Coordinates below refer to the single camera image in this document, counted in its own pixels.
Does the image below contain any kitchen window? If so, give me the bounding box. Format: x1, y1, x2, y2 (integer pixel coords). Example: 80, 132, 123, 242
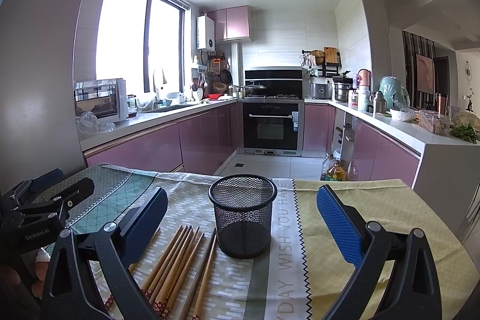
95, 0, 185, 96

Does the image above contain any person's left hand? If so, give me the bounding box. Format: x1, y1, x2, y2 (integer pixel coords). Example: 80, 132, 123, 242
1, 248, 50, 303

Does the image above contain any patterned tablecloth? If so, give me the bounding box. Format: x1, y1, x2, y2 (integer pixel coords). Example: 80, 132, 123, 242
41, 164, 479, 319

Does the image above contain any white microwave oven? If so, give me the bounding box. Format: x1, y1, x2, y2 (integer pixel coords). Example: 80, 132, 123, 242
73, 79, 128, 124

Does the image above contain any cooking oil bottle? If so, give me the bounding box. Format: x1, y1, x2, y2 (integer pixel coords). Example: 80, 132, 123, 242
325, 160, 347, 182

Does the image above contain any silver refrigerator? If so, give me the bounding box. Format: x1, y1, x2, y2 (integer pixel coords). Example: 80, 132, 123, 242
1, 0, 85, 192

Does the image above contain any black mesh utensil holder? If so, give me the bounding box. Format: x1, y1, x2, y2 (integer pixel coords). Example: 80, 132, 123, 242
208, 174, 278, 259

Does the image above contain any steel thermos flask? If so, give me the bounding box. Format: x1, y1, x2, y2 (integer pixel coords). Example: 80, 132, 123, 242
373, 91, 386, 116

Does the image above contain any mint green appliance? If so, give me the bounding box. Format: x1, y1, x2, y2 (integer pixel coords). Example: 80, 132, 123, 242
379, 76, 410, 110

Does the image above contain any black built-in oven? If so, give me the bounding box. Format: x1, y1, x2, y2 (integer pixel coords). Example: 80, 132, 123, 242
241, 99, 304, 157

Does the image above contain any steel steamer pot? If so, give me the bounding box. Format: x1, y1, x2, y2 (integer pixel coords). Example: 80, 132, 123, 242
333, 76, 353, 103

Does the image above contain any white water heater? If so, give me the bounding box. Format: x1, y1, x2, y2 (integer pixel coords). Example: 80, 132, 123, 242
197, 15, 216, 52

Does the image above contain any pink thermos jug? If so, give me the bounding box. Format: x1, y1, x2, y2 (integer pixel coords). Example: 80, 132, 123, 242
357, 69, 372, 90

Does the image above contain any silver rice cooker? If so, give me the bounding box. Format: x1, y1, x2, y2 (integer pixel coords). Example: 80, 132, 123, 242
310, 83, 333, 100

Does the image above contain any black wok on stove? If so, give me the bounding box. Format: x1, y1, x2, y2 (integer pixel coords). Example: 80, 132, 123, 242
245, 83, 267, 96

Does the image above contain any black range hood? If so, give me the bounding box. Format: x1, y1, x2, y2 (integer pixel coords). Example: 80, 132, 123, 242
245, 67, 304, 99

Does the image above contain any black wall rack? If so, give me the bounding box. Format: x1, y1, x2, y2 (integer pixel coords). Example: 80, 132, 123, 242
300, 47, 341, 78

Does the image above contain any pink wall cabinet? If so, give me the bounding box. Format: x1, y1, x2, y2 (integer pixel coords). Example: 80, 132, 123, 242
208, 5, 251, 43

